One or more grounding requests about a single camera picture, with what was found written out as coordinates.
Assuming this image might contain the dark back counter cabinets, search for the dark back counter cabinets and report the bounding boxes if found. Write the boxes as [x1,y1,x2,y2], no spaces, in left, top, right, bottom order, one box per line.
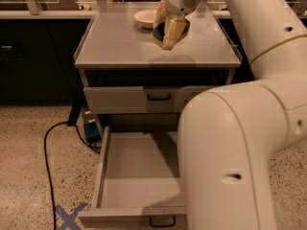
[0,17,89,105]

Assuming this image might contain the closed top drawer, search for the closed top drawer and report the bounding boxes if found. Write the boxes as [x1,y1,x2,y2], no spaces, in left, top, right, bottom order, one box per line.
[83,86,208,114]

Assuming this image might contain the open middle drawer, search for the open middle drawer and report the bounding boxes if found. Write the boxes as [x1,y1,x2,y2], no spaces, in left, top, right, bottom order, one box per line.
[78,126,187,230]

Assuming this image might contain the black cable left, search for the black cable left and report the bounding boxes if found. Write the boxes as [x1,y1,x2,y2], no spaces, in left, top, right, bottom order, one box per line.
[43,121,103,230]

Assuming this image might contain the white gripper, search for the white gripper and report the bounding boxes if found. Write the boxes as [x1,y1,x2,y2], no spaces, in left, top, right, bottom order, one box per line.
[153,0,201,50]

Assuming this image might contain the white bowl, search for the white bowl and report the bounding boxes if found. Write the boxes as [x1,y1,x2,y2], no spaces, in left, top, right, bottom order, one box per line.
[134,10,156,29]

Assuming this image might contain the blue box on floor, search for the blue box on floor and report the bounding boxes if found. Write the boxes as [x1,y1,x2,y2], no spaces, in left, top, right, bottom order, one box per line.
[82,107,101,143]

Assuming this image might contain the blue tape cross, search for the blue tape cross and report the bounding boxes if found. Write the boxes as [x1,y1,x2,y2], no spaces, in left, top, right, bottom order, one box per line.
[56,202,87,230]

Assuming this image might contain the grey drawer cabinet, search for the grey drawer cabinet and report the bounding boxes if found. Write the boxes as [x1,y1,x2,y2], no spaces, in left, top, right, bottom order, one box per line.
[75,3,241,131]

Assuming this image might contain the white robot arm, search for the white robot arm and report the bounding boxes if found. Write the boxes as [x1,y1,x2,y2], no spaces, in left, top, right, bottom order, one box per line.
[177,0,307,230]

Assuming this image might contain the green yellow sponge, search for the green yellow sponge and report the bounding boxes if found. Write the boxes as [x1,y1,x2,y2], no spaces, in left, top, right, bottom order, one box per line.
[153,19,190,48]

